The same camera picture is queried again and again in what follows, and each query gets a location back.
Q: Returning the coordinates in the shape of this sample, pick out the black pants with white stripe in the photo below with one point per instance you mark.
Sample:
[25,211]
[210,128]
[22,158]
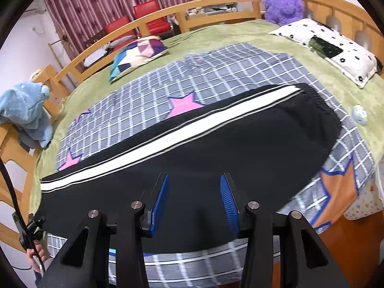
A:
[210,156]

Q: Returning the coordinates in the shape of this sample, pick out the purple plush toy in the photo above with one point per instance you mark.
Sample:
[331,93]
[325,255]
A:
[283,4]

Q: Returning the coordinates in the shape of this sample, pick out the wooden clothes rack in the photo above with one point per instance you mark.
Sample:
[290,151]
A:
[58,46]

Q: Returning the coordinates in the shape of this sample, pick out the person's left hand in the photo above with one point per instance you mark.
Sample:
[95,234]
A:
[37,256]

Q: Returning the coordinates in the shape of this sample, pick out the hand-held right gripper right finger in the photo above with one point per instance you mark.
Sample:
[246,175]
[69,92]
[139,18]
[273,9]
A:
[229,204]

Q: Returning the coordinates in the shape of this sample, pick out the desk clutter behind bed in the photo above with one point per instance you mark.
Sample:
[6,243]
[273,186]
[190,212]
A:
[210,9]

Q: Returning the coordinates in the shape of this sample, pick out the light blue cloth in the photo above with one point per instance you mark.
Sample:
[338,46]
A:
[24,105]

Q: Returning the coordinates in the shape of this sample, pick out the white air conditioner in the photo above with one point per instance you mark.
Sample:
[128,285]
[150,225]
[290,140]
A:
[33,10]

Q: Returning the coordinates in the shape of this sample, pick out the white star-printed sheet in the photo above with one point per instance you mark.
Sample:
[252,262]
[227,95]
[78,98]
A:
[367,201]

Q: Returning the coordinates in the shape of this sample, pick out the green bed blanket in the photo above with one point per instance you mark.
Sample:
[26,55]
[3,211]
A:
[240,33]

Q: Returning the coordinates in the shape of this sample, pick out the white pillow with black flowers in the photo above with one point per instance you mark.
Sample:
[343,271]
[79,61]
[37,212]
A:
[354,57]

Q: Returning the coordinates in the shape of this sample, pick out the dark green cloth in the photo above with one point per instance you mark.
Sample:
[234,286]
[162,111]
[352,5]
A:
[325,47]

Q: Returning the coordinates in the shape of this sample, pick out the white wall socket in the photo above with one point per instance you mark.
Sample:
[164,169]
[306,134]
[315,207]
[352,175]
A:
[36,30]

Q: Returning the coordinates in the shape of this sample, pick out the red chair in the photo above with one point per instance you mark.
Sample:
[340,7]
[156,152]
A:
[147,9]
[118,27]

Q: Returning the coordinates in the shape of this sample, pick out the colourful geometric pillow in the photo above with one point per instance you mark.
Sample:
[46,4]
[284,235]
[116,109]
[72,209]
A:
[135,55]

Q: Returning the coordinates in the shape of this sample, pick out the wooden bed frame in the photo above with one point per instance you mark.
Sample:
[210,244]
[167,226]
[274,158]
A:
[321,4]

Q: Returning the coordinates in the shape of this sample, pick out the grey checked blanket with stars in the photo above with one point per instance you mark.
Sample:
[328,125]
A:
[150,90]

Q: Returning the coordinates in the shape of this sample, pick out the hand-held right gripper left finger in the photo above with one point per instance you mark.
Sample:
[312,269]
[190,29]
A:
[158,204]

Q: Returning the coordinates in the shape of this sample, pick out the maroon patterned curtain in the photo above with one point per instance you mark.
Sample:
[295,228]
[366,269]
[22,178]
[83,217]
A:
[90,0]

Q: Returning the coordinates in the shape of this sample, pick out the small pale blue toy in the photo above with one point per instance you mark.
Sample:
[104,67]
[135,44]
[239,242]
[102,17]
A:
[359,115]

